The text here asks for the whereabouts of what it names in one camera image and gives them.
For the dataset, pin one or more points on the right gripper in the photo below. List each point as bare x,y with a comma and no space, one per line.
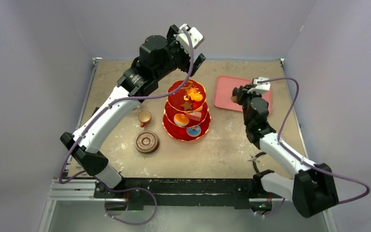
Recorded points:
241,93

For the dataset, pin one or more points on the pink serving tray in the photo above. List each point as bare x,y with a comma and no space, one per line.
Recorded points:
226,84

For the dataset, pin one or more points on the blue frosted donut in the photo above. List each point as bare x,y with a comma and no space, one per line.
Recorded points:
194,131

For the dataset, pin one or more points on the yellow frosted donut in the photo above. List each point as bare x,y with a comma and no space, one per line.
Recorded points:
181,120

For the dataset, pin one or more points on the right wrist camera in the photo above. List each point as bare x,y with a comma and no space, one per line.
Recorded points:
260,85

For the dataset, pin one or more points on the brown star cookie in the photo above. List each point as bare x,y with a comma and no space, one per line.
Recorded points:
187,106

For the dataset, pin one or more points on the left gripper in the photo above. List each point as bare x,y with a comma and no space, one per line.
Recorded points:
173,42

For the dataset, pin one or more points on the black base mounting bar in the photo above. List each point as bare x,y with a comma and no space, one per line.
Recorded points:
236,193

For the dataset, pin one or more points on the round brown wooden lid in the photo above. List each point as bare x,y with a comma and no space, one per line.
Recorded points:
147,142

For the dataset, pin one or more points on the black-handled pliers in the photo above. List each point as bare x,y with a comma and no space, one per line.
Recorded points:
253,160

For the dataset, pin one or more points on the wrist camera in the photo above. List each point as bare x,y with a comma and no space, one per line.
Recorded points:
189,37
260,85

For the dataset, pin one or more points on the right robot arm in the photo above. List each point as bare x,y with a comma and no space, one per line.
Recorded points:
311,188

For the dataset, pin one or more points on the small copper cup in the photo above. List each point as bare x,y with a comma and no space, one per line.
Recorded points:
144,118

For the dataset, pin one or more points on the orange duck pastry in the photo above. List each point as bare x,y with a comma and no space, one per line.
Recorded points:
195,96

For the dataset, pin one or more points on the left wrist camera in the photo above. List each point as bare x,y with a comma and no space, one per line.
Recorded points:
189,37

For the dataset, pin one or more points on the pink layered cake slice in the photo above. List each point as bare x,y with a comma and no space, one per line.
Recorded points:
194,115

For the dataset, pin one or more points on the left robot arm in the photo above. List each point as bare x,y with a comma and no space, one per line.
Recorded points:
158,57

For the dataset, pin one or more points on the brown bread roll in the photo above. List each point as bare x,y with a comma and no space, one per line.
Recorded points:
234,97

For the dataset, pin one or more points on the red three-tier cake stand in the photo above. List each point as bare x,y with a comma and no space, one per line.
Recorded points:
173,106

